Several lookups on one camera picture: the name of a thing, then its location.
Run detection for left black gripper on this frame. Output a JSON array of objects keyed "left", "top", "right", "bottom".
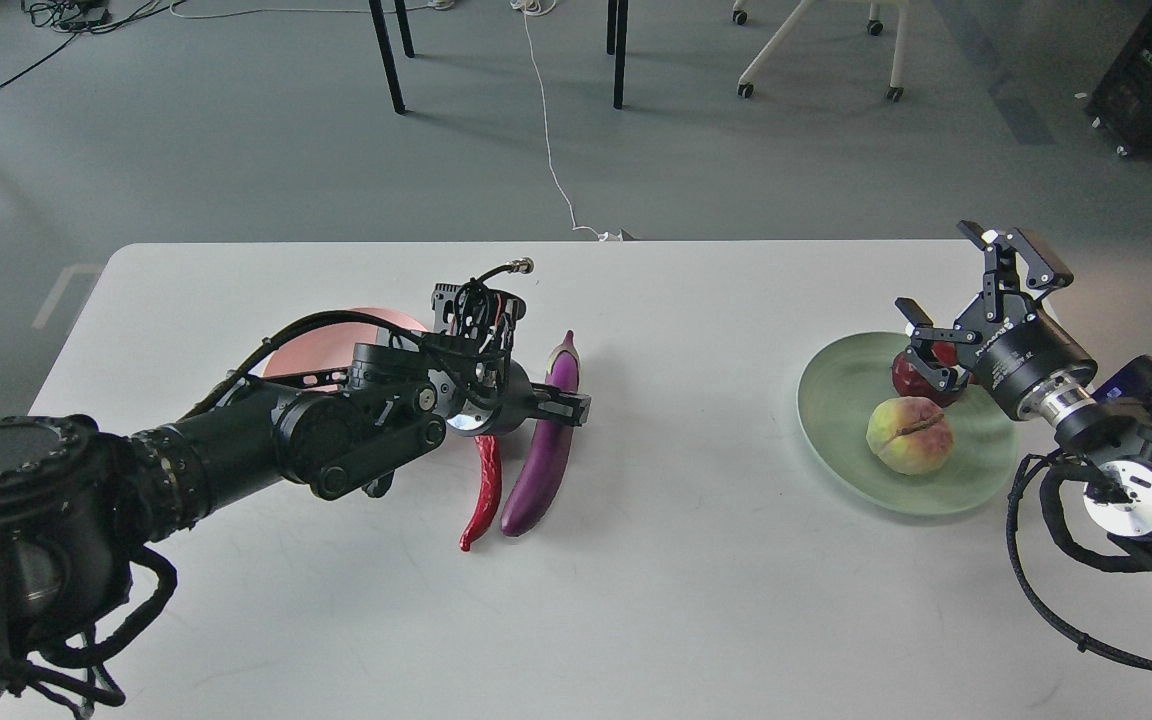
[{"left": 445, "top": 361, "right": 591, "bottom": 437}]

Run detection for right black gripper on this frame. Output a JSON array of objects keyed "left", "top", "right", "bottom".
[{"left": 895, "top": 220, "right": 1098, "bottom": 420}]

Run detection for purple eggplant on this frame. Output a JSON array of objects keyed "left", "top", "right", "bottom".
[{"left": 500, "top": 331, "right": 579, "bottom": 537}]

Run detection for red chili pepper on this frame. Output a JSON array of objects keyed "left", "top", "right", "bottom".
[{"left": 460, "top": 435, "right": 503, "bottom": 552}]

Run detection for dark red pomegranate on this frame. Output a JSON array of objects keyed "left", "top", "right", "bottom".
[{"left": 890, "top": 341, "right": 965, "bottom": 407}]

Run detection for yellow-pink peach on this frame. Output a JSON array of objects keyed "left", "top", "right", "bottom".
[{"left": 865, "top": 396, "right": 956, "bottom": 477}]

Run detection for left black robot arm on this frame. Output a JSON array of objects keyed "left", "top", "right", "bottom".
[{"left": 0, "top": 258, "right": 590, "bottom": 719}]

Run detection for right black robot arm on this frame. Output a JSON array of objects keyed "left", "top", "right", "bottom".
[{"left": 895, "top": 220, "right": 1152, "bottom": 670}]

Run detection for green plate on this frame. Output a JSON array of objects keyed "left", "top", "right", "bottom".
[{"left": 796, "top": 332, "right": 1020, "bottom": 518}]

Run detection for pink plate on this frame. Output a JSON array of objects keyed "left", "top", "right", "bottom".
[{"left": 257, "top": 323, "right": 379, "bottom": 378}]

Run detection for white rolling chair base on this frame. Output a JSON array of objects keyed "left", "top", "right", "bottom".
[{"left": 733, "top": 1, "right": 915, "bottom": 105}]

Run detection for black table legs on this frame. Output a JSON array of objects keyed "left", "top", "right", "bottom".
[{"left": 367, "top": 0, "right": 629, "bottom": 115}]

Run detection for white floor cable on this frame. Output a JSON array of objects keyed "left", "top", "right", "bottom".
[{"left": 510, "top": 0, "right": 627, "bottom": 242}]

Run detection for black floor cables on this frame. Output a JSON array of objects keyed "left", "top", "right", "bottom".
[{"left": 0, "top": 0, "right": 177, "bottom": 119}]

